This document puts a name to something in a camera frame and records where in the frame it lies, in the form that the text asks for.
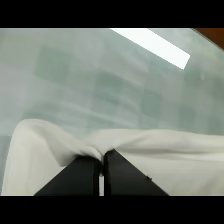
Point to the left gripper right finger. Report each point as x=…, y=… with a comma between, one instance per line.
x=128, y=178

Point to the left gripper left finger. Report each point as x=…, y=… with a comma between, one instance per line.
x=77, y=178

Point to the white shirt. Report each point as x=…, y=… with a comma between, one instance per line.
x=181, y=159

